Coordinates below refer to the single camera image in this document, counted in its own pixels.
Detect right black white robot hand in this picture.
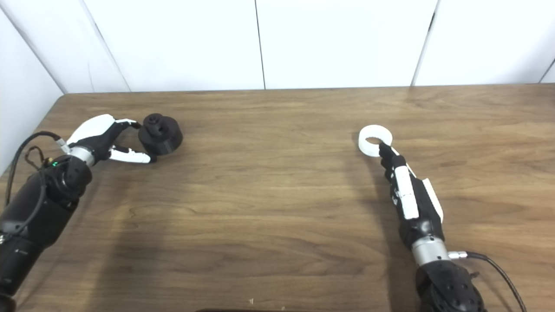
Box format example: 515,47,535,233
379,142,446,250

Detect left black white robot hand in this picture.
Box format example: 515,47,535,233
65,114,157,167

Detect round black plastic part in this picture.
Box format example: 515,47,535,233
138,114,183,156

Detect white plastic ring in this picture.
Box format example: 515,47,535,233
358,125,393,157

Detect left wrist thin wires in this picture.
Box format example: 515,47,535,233
25,146,57,169

